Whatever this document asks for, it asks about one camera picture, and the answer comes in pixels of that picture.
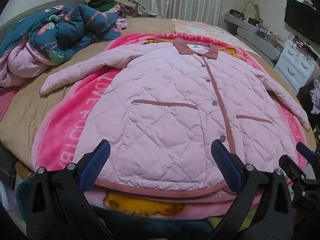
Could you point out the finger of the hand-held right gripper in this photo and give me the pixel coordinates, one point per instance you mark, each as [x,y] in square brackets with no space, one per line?
[291,166]
[304,150]

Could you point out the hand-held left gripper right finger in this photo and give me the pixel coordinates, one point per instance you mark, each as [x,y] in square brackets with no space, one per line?
[226,166]

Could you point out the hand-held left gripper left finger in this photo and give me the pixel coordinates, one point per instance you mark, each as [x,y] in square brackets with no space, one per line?
[95,167]

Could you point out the pink quilted jacket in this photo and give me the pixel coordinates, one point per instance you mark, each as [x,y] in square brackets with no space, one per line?
[162,92]

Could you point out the dark clothes heap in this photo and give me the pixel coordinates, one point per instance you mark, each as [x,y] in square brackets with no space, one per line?
[306,97]

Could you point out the pile of clothes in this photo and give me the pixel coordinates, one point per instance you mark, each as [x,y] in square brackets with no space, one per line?
[112,3]

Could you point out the pink printed blanket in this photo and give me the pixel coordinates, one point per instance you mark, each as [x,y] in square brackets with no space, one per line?
[75,130]

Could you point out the tan bed sheet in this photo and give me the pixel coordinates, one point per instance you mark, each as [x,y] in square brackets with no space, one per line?
[27,110]

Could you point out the white drawer cabinet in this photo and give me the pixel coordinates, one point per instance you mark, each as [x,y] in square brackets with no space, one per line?
[292,62]

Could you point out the grey padded headboard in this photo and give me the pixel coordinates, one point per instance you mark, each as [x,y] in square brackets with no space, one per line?
[250,35]

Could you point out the black flat television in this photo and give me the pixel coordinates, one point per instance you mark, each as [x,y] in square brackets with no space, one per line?
[302,17]

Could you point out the clutter on headboard shelf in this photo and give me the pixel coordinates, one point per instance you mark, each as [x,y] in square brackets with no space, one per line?
[252,20]

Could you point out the pale pink patterned mat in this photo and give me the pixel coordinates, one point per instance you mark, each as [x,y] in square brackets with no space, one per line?
[200,27]

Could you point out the teal flamingo print quilt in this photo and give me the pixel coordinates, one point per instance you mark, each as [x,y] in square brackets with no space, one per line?
[62,30]

